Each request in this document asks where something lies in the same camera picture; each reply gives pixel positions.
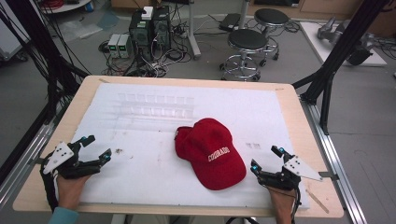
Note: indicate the black round stool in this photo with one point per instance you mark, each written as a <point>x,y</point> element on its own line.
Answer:
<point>271,17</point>
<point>247,40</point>

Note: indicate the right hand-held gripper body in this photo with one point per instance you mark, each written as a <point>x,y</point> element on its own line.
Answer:
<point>299,168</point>

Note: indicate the black computer tower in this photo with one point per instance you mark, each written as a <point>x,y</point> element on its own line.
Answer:
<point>162,28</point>
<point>140,34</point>

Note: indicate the black flat case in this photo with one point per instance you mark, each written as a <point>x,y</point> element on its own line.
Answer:
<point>229,21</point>

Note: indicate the black metal frame stand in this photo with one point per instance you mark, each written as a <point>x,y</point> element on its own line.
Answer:
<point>339,56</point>
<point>40,40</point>

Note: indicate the person's left hand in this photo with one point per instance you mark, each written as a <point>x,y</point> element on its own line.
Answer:
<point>69,191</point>

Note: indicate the grey bench power supply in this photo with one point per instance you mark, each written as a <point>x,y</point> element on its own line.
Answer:
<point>114,45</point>
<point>125,45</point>

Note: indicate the white foam mat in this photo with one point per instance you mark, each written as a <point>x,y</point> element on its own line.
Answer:
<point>149,124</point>

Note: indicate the flat wooden stick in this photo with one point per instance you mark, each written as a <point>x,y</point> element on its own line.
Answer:
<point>317,201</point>

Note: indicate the white floor platform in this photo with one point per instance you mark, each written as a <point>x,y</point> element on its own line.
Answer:
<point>314,43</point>

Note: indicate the white round table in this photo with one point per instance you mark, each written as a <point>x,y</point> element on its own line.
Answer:
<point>67,6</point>

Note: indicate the clear plastic sheet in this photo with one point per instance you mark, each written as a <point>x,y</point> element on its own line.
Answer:
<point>79,29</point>

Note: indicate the white box device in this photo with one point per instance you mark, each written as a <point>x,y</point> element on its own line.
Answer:
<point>147,13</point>

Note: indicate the red baseball cap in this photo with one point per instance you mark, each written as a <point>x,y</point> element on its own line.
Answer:
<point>210,152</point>

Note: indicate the aluminium rail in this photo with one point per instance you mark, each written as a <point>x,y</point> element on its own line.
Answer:
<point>336,161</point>
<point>21,165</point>

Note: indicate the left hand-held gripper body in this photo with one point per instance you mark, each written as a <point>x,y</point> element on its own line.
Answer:
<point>59,155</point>

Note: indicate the grey metal pole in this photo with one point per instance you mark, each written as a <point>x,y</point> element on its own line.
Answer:
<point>245,14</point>

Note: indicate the person's right hand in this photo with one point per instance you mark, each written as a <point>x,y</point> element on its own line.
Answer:
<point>282,205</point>

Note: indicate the grey metal table leg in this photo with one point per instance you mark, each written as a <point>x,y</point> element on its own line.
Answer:
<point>193,31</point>

